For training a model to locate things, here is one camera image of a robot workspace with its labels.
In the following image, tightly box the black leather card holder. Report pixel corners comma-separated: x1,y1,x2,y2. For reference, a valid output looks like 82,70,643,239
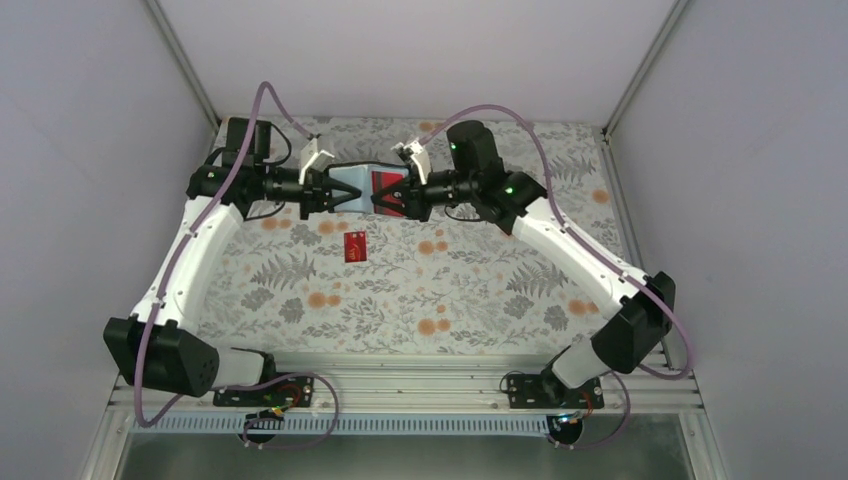
325,163,409,214

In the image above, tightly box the red VIP card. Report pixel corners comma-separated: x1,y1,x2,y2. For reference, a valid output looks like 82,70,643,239
343,231,367,263

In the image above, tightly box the dark red card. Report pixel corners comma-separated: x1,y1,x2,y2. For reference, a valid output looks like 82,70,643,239
371,170,408,218

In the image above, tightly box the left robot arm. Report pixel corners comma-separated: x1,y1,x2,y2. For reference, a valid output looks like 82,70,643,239
103,118,365,397

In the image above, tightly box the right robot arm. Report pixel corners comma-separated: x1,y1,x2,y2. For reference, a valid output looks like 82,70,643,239
371,120,675,389

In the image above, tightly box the floral patterned table mat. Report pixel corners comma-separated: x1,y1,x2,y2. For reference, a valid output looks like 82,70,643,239
196,117,623,355

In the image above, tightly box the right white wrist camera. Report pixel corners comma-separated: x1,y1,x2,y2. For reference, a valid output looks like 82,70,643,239
391,138,432,185

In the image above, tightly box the aluminium rail frame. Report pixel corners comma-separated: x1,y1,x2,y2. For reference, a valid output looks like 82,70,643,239
107,353,705,416

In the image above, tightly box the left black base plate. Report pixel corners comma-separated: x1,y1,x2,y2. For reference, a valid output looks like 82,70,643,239
213,375,315,408

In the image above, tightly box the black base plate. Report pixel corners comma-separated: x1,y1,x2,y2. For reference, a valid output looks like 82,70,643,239
499,371,605,410
213,375,315,408

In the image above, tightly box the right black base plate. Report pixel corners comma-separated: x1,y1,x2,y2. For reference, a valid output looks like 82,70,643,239
499,371,605,410

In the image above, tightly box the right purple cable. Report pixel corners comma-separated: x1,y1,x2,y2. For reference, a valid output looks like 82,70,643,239
413,103,694,452

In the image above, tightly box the purple cable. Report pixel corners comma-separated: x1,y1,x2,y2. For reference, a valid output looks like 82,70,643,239
132,81,339,452
413,103,694,452

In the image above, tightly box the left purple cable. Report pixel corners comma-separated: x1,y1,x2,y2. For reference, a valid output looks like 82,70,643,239
132,81,339,452

